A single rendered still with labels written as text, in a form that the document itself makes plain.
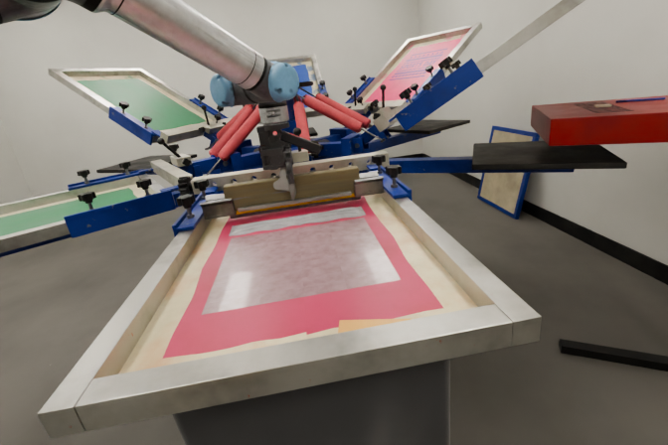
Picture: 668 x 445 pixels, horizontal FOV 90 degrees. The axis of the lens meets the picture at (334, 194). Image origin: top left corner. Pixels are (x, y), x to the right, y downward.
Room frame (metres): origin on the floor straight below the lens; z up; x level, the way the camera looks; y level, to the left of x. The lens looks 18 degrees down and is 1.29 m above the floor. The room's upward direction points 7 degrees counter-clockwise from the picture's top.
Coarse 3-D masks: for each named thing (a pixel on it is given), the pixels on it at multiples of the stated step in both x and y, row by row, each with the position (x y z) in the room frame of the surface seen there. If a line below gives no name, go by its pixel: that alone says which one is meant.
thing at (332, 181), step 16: (304, 176) 0.90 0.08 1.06; (320, 176) 0.91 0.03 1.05; (336, 176) 0.91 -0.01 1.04; (352, 176) 0.91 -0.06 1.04; (224, 192) 0.88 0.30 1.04; (240, 192) 0.88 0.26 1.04; (256, 192) 0.89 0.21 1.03; (272, 192) 0.89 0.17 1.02; (288, 192) 0.90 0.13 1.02; (304, 192) 0.90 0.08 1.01; (320, 192) 0.90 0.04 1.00; (336, 192) 0.91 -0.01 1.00; (352, 192) 0.91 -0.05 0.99
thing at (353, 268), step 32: (320, 224) 0.78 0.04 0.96; (352, 224) 0.76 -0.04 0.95; (320, 256) 0.61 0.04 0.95; (352, 256) 0.60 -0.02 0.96; (384, 256) 0.58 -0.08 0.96; (320, 288) 0.50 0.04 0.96; (352, 288) 0.49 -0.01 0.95; (384, 288) 0.48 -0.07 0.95; (416, 288) 0.47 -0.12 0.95; (320, 320) 0.42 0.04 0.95
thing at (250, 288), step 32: (224, 256) 0.67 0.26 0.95; (256, 256) 0.65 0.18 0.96; (288, 256) 0.63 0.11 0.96; (224, 288) 0.54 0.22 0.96; (256, 288) 0.52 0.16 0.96; (288, 288) 0.51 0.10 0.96; (192, 320) 0.45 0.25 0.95; (224, 320) 0.44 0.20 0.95; (256, 320) 0.44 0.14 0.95; (288, 320) 0.43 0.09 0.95; (192, 352) 0.38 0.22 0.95
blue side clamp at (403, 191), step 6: (384, 168) 1.06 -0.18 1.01; (384, 174) 1.02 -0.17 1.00; (384, 180) 0.96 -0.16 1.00; (390, 180) 0.95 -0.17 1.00; (396, 180) 0.92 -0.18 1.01; (384, 186) 0.90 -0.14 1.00; (390, 186) 0.89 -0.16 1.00; (402, 186) 0.86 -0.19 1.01; (390, 192) 0.84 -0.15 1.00; (396, 192) 0.83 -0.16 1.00; (402, 192) 0.83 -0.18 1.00; (408, 192) 0.81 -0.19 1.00; (396, 198) 0.81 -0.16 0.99
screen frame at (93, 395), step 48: (384, 192) 0.90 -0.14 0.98; (192, 240) 0.73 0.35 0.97; (432, 240) 0.57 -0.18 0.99; (144, 288) 0.51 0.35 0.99; (480, 288) 0.40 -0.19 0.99; (336, 336) 0.34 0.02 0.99; (384, 336) 0.33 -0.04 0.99; (432, 336) 0.32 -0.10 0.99; (480, 336) 0.32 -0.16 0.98; (528, 336) 0.33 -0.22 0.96; (96, 384) 0.31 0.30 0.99; (144, 384) 0.30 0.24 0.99; (192, 384) 0.29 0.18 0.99; (240, 384) 0.30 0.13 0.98; (288, 384) 0.30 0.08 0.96; (48, 432) 0.28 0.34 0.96
